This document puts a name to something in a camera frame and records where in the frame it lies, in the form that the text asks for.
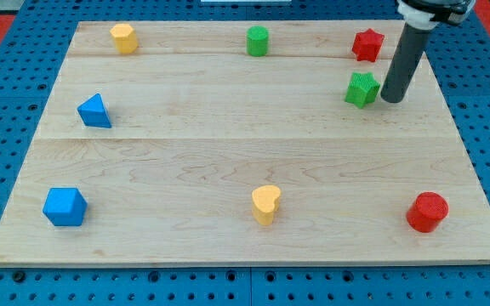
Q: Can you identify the wooden board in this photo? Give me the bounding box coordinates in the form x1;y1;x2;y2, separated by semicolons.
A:
0;20;490;268

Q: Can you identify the blue triangle block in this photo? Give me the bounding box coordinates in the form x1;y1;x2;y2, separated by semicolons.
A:
77;93;111;128

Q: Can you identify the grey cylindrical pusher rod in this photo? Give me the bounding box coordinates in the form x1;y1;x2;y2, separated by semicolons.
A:
380;23;431;103

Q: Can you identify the red star block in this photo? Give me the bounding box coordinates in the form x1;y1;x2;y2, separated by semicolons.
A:
351;28;385;62

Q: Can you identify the red cylinder block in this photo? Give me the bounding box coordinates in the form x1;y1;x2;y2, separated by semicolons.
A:
406;191;449;233

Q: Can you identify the blue cube block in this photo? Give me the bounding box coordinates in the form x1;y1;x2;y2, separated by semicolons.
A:
43;187;88;226

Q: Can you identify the yellow hexagon block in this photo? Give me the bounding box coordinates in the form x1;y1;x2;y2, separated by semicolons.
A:
110;23;139;54

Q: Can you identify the yellow heart block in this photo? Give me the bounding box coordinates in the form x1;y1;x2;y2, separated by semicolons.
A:
251;185;282;226

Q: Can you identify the green cylinder block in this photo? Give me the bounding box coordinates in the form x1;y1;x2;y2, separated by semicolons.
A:
246;25;269;57

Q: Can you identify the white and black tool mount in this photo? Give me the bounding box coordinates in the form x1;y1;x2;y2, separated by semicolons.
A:
396;0;476;30

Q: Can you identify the green star block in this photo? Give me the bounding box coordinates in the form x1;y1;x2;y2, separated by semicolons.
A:
345;72;380;109

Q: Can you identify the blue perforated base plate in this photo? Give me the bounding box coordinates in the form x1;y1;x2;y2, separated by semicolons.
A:
0;0;490;305

